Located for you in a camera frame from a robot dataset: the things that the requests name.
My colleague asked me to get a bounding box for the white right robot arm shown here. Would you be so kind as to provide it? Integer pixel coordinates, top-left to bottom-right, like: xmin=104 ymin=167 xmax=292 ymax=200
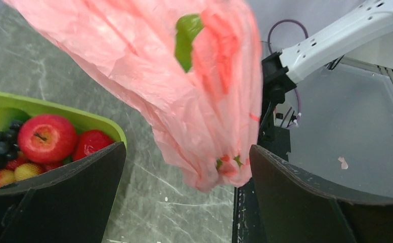
xmin=261 ymin=1 xmax=393 ymax=105

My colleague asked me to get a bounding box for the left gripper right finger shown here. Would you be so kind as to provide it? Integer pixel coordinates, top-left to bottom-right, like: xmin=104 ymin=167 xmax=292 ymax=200
xmin=249 ymin=145 xmax=393 ymax=242

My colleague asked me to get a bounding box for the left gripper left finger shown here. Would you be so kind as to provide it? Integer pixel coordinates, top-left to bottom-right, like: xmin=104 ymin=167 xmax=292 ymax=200
xmin=0 ymin=142 xmax=126 ymax=242

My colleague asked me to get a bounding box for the pink plastic bag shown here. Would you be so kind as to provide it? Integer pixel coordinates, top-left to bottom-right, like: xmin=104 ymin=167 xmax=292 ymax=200
xmin=8 ymin=1 xmax=262 ymax=192

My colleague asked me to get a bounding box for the large red apple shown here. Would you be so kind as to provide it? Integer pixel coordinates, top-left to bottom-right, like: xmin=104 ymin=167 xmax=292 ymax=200
xmin=18 ymin=114 xmax=78 ymax=164

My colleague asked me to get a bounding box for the green plastic fruit tray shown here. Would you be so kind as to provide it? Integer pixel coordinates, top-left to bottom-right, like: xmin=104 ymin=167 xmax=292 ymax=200
xmin=0 ymin=92 xmax=127 ymax=147

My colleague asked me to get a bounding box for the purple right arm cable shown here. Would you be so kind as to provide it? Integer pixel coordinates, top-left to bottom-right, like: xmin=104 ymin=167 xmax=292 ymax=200
xmin=267 ymin=19 xmax=310 ymax=128

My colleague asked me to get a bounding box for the dark grape bunch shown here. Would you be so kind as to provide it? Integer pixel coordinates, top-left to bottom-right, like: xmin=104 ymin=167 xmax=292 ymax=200
xmin=0 ymin=120 xmax=26 ymax=171

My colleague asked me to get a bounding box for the small red apple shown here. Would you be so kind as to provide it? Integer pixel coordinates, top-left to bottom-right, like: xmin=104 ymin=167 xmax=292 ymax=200
xmin=71 ymin=130 xmax=114 ymax=161

